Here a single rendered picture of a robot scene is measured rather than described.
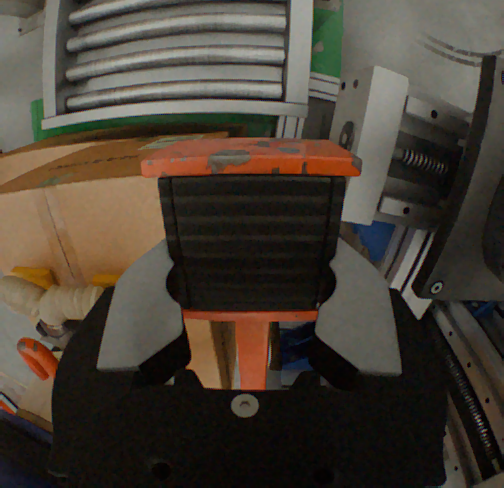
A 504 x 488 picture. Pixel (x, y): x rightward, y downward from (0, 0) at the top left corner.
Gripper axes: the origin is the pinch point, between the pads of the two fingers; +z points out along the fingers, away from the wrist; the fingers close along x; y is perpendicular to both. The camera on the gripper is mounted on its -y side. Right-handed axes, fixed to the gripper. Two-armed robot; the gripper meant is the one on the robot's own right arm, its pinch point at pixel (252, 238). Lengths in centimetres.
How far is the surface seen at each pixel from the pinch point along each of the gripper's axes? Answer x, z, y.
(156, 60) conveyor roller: -24, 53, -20
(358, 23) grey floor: 46, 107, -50
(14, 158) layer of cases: -82, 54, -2
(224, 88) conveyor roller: -7, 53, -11
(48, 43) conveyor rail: -55, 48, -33
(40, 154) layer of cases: -68, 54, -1
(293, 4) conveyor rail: 9, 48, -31
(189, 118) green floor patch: -30, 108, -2
